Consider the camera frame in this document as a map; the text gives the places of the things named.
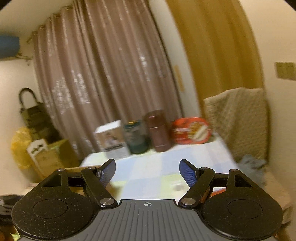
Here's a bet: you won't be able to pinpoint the black folding hand cart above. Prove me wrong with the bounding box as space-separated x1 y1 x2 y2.
18 88 63 144

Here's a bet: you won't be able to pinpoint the red instant meal package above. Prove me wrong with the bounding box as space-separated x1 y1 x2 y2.
171 117 212 145

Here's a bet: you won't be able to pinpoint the pastel checked tablecloth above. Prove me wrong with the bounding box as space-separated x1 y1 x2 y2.
79 136 241 202

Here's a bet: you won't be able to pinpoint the grey blue blanket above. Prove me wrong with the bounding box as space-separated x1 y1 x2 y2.
237 154 267 188

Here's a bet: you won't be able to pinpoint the brown thermos flask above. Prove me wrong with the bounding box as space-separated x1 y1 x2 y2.
144 109 171 153

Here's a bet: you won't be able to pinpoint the stacked cardboard boxes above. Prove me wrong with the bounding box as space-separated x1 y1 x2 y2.
31 139 80 180

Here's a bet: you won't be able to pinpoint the yellow plastic bag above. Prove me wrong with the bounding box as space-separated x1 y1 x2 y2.
11 126 32 170

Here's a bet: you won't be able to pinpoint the pink brown curtain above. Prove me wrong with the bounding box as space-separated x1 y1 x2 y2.
31 1 183 159

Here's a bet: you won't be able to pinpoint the dark green glass jar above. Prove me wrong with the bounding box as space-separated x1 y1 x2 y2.
123 120 149 154

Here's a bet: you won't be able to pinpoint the white product box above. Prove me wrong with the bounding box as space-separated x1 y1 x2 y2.
94 120 130 160

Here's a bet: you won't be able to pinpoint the wall socket plates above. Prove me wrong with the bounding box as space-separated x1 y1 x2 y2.
275 62 296 80

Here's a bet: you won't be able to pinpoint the white ornate wooden board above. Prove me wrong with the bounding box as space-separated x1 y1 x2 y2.
27 138 48 161

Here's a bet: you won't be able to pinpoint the beige quilted chair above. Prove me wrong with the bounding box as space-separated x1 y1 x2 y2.
204 87 293 225

